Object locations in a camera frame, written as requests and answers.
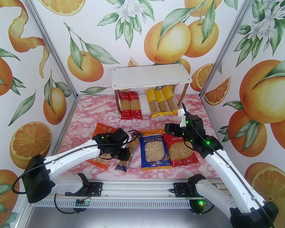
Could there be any blue orecchiette pasta bag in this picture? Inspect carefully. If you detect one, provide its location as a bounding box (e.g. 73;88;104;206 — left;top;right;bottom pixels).
141;129;173;171

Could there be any white two-tier shelf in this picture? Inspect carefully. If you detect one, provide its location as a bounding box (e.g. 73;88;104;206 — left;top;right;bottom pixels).
111;64;192;120

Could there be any red short pasta bag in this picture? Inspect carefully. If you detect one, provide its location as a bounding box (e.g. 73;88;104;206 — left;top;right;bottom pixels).
163;133;200;167

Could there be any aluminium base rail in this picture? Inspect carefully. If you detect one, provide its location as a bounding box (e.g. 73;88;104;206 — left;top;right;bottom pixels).
26;176;251;209

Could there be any dark blue spaghetti bag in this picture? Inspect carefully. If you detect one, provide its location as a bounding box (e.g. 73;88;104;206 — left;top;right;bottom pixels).
116;132;143;173

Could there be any orange Pastatime short pasta bag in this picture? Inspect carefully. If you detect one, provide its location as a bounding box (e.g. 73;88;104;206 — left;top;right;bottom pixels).
92;123;120;170

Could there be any pink marble patterned mat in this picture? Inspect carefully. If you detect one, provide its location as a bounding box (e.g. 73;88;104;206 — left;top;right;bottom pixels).
59;94;225;181

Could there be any red spaghetti bag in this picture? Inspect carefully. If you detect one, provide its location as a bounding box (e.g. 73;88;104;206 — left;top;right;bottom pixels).
120;91;131;120
129;91;143;120

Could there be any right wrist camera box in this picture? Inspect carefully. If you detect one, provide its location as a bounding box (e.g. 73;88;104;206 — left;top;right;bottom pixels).
178;109;187;128

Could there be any yellow Pastatime spaghetti bag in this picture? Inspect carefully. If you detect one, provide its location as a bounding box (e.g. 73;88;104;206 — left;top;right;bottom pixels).
145;88;158;119
156;88;168;117
163;86;179;115

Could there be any aluminium frame post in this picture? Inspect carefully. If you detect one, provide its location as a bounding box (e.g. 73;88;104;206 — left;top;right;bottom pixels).
199;0;262;97
21;0;79;97

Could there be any white slotted cable duct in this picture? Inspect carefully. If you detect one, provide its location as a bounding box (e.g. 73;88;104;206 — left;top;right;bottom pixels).
36;199;191;209

